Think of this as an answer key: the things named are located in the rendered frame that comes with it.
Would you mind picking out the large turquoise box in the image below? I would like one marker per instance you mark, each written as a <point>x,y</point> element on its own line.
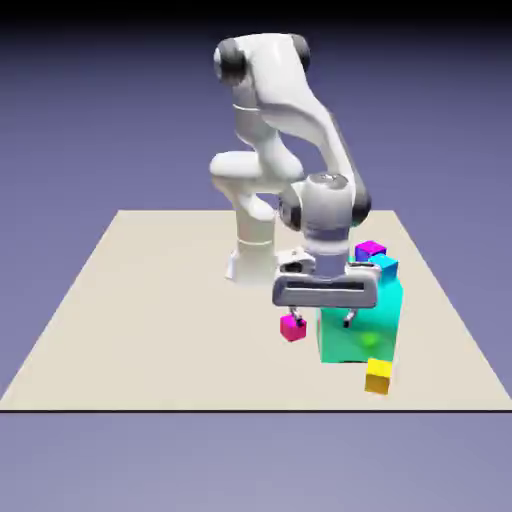
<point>360,332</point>

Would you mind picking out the small yellow cube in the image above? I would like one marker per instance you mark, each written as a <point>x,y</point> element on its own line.
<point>378,378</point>

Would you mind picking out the small pink cube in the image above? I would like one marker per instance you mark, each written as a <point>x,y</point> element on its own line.
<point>293,328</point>

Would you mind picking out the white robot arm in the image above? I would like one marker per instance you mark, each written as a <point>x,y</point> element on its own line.
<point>276,80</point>

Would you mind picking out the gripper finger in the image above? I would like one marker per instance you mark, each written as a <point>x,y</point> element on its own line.
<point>349,318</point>
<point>296,316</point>

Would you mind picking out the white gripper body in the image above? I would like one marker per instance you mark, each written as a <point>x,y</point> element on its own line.
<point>324,294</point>

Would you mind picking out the small purple cube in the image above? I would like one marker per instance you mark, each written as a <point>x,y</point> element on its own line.
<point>370,250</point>

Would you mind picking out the small cyan cube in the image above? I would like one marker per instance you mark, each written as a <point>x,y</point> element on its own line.
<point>386,266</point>

